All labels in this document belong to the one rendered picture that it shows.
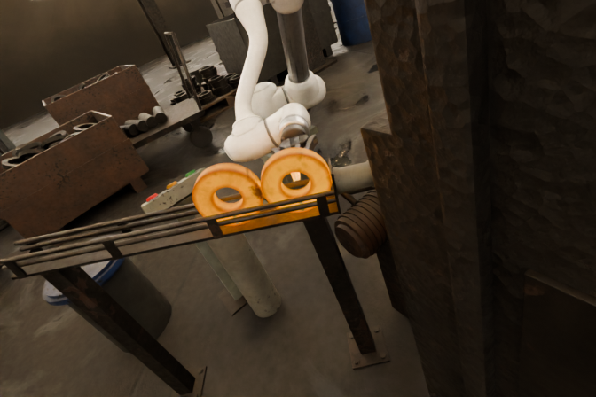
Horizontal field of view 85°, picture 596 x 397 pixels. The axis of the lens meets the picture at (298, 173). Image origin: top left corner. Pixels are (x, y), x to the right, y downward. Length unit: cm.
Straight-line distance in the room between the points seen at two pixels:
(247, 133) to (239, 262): 45
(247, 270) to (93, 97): 342
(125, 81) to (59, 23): 809
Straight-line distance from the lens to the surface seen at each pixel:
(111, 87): 436
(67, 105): 432
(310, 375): 125
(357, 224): 82
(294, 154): 66
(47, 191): 283
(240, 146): 103
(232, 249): 115
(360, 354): 123
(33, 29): 1235
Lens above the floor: 109
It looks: 31 degrees down
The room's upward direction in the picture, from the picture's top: 22 degrees counter-clockwise
